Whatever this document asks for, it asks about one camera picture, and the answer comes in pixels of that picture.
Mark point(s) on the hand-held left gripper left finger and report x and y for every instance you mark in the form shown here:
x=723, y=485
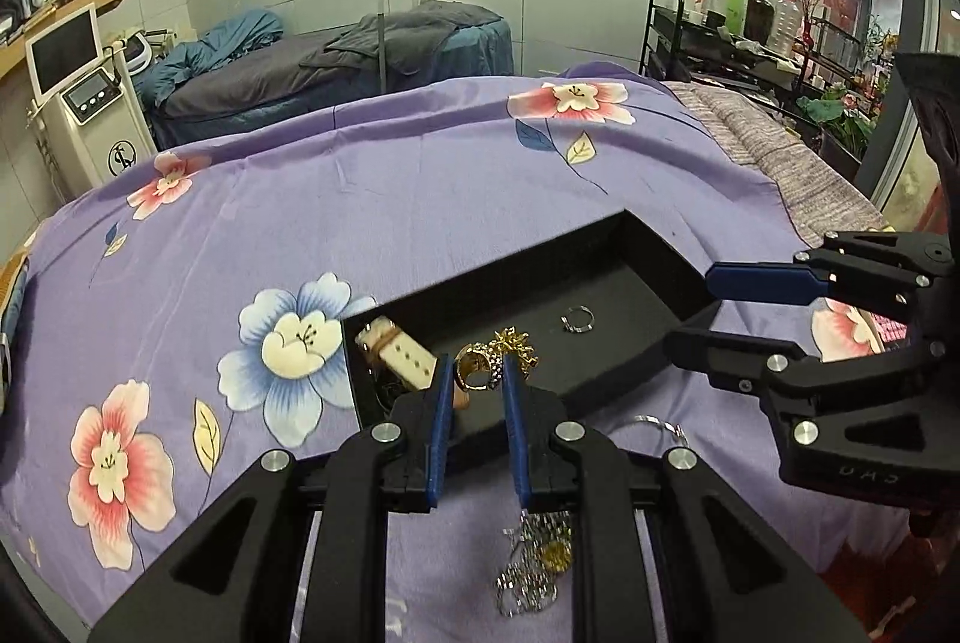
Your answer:
x=444, y=433

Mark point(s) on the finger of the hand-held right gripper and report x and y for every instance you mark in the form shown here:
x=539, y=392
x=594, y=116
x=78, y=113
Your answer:
x=757, y=283
x=720, y=350

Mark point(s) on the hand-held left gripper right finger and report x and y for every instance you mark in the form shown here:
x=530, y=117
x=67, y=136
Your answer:
x=514, y=433

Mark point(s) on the black jewelry tray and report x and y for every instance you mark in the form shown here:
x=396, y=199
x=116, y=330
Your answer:
x=622, y=328

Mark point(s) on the gold flower brooch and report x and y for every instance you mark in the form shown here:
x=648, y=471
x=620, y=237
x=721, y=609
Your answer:
x=519, y=344

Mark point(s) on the thin silver bangle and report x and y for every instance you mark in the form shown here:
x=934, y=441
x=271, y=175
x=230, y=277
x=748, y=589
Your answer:
x=660, y=424

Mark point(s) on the green potted plant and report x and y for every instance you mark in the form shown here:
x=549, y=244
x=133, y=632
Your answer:
x=840, y=118

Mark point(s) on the grey striped blanket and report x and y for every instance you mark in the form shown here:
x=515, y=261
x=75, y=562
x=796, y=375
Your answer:
x=765, y=148

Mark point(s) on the black trolley cart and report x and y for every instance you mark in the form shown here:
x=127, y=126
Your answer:
x=697, y=42

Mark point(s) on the purple floral bedsheet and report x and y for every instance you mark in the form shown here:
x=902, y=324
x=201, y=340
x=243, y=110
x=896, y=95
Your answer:
x=375, y=185

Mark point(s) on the massage bed with grey cover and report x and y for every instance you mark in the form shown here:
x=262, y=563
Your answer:
x=300, y=76

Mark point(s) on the blue quilt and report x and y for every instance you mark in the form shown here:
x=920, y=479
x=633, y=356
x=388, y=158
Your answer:
x=225, y=42

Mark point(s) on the white beauty machine with screen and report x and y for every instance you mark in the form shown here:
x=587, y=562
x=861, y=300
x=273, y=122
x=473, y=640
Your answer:
x=82, y=110

